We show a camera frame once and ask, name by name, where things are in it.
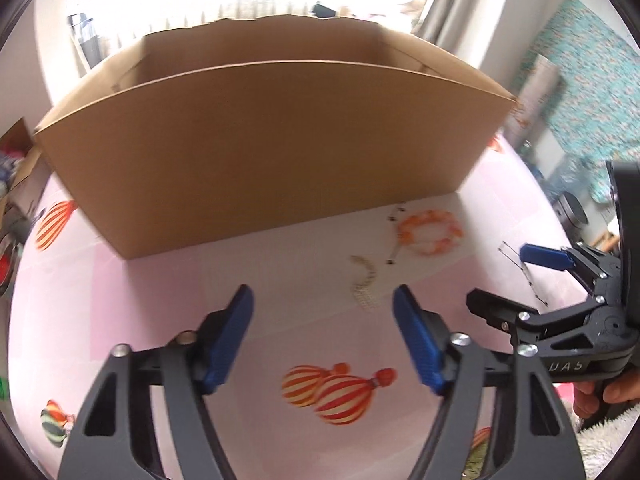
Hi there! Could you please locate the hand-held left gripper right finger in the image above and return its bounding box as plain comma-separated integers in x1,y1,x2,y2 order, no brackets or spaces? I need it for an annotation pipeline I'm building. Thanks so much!
391,284,588,480

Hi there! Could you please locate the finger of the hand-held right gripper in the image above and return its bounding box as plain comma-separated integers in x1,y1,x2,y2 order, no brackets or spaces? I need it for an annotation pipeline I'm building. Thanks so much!
520,243,622,302
466,288,609,357

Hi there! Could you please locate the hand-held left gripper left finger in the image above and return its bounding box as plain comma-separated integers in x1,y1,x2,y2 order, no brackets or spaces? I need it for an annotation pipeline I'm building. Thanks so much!
57,284,256,480

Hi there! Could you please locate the pearl chain bracelet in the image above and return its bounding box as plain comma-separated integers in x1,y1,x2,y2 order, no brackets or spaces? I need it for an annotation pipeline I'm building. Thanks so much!
348,255,378,312

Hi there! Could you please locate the brown cardboard box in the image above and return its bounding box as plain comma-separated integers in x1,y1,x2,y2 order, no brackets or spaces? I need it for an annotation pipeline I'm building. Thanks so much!
32,16,518,261

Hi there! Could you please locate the person's right hand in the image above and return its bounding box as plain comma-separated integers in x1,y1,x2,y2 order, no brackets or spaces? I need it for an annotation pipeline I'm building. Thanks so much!
573,367,640,419

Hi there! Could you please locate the round metal container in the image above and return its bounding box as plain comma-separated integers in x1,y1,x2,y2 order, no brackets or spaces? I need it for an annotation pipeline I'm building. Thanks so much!
555,192,589,234

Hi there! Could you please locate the balloon-printed cloth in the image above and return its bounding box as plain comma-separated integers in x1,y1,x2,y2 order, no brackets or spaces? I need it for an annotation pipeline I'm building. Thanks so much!
10,132,640,480

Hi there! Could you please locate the teal patterned cloth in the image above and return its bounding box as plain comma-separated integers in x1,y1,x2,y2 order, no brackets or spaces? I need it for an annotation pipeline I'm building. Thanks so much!
515,0,640,203

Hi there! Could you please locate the white fluffy rug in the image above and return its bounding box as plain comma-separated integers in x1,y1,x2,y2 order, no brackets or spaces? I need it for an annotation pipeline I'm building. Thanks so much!
575,407,640,480

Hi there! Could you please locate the red and green container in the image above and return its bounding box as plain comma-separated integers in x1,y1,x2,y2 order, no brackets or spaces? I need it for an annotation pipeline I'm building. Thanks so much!
0,230,22,302

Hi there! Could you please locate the grey curtain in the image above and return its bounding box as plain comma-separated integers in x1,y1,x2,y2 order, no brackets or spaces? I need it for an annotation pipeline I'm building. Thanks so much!
415,0,503,72

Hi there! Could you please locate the open cardboard box of clothes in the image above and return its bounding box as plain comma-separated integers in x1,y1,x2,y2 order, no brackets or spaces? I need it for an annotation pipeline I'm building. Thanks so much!
0,117,47,213

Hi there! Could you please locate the thin black wire necklace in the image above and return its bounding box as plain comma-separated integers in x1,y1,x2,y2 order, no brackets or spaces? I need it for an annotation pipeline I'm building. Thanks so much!
500,242,549,307

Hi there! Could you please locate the orange bead bracelet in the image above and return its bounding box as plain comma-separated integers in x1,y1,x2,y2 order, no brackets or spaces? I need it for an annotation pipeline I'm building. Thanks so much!
397,210,464,257

